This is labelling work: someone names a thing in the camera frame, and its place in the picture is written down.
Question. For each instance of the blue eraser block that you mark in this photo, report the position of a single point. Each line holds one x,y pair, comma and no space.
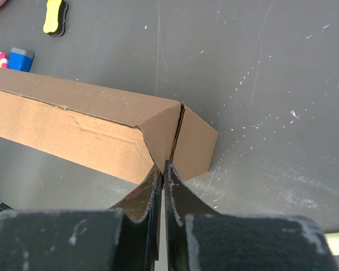
20,60

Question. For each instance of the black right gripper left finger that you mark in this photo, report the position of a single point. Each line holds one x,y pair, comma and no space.
123,237

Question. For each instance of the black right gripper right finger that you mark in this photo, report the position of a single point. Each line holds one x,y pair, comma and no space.
200,238

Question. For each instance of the yellow bone-shaped eraser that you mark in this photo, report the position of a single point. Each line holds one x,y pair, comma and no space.
55,18

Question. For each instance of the pink flower toy left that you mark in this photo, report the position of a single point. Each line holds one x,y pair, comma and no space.
3,60

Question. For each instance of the brown cardboard box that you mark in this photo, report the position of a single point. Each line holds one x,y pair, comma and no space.
121,133

